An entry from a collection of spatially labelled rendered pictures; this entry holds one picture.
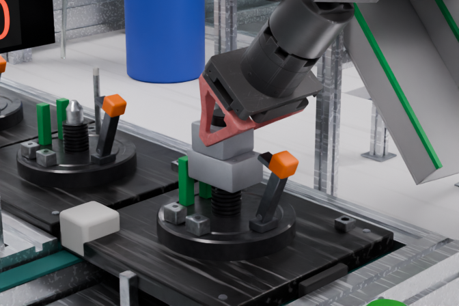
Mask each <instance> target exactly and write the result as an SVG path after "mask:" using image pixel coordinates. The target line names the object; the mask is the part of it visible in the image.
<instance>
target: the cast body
mask: <svg viewBox="0 0 459 306"><path fill-rule="evenodd" d="M224 117H225V114H224V113H223V112H222V109H215V110H214V112H213V116H212V122H211V126H210V132H211V133H215V132H216V131H218V130H221V129H222V128H225V127H226V126H227V125H226V123H225V121H224ZM199 127H200V120H197V121H194V122H192V123H191V138H192V148H191V149H188V150H187V151H186V155H187V156H188V167H189V177H190V178H193V179H196V180H199V181H201V182H204V183H206V184H209V185H212V186H215V187H217V188H220V189H223V190H225V191H228V192H230V193H235V192H236V191H239V190H242V189H245V188H247V187H249V186H252V185H254V184H257V183H260V182H262V181H263V164H262V163H261V162H260V161H259V160H258V156H259V154H261V153H259V152H256V151H253V149H254V128H252V129H251V130H248V131H245V132H243V133H240V134H239V135H236V136H234V137H231V138H229V139H226V140H224V141H221V142H219V143H216V144H214V145H211V146H209V147H206V146H205V145H204V143H203V142H202V140H201V139H200V138H199Z"/></svg>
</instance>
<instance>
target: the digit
mask: <svg viewBox="0 0 459 306"><path fill-rule="evenodd" d="M19 44H22V40H21V30H20V11H19V1H18V0H0V48H5V47H9V46H16V45H19Z"/></svg>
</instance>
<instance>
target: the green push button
mask: <svg viewBox="0 0 459 306"><path fill-rule="evenodd" d="M366 306H407V305H405V304H404V303H402V302H399V301H396V300H393V299H378V300H375V301H372V302H370V303H368V304H367V305H366Z"/></svg>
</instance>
